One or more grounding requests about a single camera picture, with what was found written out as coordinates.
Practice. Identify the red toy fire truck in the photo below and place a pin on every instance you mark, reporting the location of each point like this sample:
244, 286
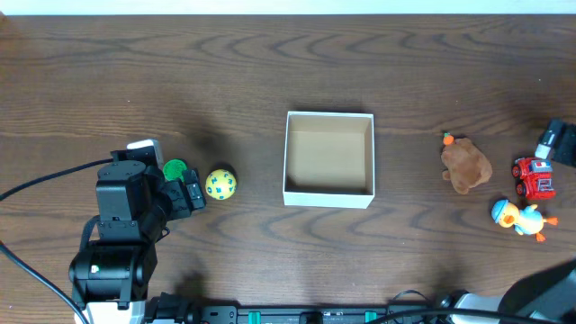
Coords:
534, 178

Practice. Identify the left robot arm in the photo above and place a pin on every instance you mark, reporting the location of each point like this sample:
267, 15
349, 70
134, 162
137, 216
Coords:
111, 275

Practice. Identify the yellow ball with blue letters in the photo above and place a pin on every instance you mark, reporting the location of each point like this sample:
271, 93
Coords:
221, 184

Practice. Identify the white cardboard box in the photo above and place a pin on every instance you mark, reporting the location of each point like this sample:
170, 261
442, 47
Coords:
328, 160

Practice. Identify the brown plush toy with carrot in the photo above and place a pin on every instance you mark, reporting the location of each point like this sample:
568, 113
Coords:
465, 165

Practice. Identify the black rail with green clips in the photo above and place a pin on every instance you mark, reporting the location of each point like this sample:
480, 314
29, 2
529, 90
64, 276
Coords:
172, 309

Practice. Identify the green round toy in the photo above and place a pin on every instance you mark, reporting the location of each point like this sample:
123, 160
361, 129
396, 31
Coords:
174, 169

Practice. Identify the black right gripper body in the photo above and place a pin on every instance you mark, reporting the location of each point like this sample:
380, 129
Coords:
563, 141

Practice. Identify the blue and yellow duck toy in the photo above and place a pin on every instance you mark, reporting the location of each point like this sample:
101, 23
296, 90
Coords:
526, 222

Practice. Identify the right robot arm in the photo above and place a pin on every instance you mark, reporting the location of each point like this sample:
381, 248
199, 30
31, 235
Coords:
549, 294

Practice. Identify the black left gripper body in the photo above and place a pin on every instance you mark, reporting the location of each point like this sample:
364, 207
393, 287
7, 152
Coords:
184, 196

